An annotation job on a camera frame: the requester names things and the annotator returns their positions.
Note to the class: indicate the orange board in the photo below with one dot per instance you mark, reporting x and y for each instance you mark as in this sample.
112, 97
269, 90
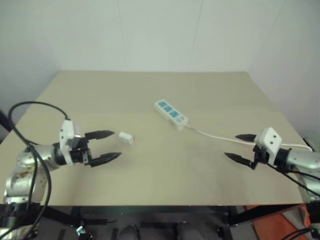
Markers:
275, 225

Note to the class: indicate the small white plug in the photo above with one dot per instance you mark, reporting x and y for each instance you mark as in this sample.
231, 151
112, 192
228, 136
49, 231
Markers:
125, 137

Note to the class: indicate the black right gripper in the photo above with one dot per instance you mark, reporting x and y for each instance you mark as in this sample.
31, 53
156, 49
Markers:
258, 155

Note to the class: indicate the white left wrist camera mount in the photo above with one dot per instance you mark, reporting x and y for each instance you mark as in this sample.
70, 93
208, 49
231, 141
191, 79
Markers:
65, 132

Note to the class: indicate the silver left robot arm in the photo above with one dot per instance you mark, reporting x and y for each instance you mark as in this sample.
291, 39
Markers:
42, 153

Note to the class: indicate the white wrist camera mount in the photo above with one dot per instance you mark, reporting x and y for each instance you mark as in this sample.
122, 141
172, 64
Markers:
271, 140
65, 132

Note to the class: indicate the black metal table frame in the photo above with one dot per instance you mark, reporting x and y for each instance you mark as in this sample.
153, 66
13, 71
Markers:
250, 217

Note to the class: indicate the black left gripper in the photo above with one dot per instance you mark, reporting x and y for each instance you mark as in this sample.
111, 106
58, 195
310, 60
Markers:
79, 156

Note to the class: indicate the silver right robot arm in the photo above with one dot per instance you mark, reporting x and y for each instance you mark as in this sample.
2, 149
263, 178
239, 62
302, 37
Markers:
302, 158

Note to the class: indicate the white power strip blue sockets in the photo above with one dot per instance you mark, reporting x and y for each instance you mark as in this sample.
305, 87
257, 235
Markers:
172, 115

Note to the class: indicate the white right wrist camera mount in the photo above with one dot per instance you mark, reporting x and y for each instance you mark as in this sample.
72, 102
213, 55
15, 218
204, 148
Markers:
271, 140

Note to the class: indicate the dark rounded shape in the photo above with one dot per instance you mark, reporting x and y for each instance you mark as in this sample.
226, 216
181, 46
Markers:
128, 232

